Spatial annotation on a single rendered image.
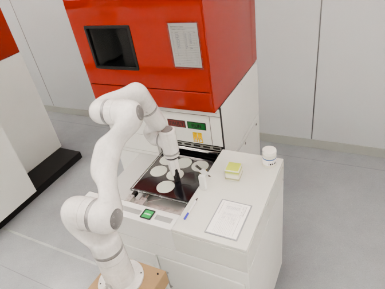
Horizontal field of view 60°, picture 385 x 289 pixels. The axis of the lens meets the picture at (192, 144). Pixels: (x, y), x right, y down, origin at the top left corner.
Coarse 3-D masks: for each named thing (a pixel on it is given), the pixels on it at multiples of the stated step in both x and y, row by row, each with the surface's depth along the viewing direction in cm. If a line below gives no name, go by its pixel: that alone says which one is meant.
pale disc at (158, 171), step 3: (153, 168) 195; (156, 168) 195; (159, 168) 194; (162, 168) 194; (165, 168) 194; (150, 171) 193; (153, 171) 193; (156, 171) 192; (159, 171) 192; (162, 171) 191; (165, 171) 191; (153, 174) 190; (156, 174) 190; (159, 174) 190; (162, 174) 189
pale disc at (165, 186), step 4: (160, 184) 182; (164, 184) 182; (168, 184) 181; (172, 184) 181; (156, 188) 180; (160, 188) 180; (164, 188) 179; (168, 188) 179; (172, 188) 178; (160, 192) 177; (164, 192) 177
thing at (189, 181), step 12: (180, 156) 201; (168, 168) 193; (180, 168) 192; (144, 180) 187; (156, 180) 186; (168, 180) 184; (180, 180) 183; (192, 180) 182; (156, 192) 177; (168, 192) 176; (180, 192) 175; (192, 192) 173
